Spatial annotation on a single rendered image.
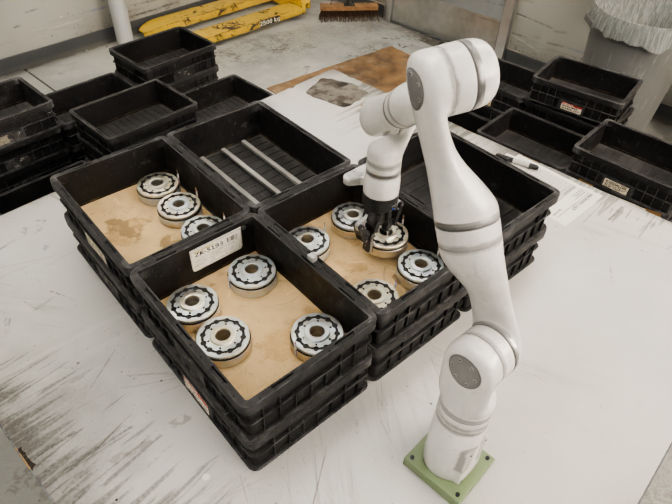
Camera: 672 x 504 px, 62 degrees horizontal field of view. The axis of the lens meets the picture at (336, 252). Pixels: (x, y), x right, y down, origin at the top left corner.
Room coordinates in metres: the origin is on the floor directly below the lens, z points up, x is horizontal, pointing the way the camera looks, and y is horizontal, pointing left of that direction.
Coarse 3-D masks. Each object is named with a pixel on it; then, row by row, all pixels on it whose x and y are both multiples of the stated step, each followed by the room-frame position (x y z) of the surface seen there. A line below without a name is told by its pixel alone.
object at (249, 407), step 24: (192, 240) 0.86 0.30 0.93; (288, 240) 0.87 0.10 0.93; (144, 264) 0.78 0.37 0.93; (312, 264) 0.80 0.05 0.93; (144, 288) 0.72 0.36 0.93; (336, 288) 0.74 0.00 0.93; (168, 312) 0.66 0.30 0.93; (360, 336) 0.63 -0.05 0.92; (312, 360) 0.57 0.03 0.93; (216, 384) 0.53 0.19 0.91; (288, 384) 0.52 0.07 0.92; (240, 408) 0.48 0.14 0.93
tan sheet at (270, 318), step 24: (216, 288) 0.82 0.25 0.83; (288, 288) 0.83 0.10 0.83; (240, 312) 0.75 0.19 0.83; (264, 312) 0.76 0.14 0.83; (288, 312) 0.76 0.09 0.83; (312, 312) 0.76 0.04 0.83; (192, 336) 0.69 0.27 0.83; (264, 336) 0.69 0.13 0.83; (288, 336) 0.70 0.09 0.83; (264, 360) 0.64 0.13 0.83; (288, 360) 0.64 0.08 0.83; (240, 384) 0.58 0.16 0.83; (264, 384) 0.58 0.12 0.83
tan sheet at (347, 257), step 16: (320, 224) 1.04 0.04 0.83; (336, 240) 0.98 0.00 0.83; (352, 240) 0.99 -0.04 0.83; (336, 256) 0.93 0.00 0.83; (352, 256) 0.93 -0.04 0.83; (368, 256) 0.93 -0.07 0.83; (352, 272) 0.88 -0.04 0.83; (368, 272) 0.88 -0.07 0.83; (384, 272) 0.89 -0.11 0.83; (400, 288) 0.84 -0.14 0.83
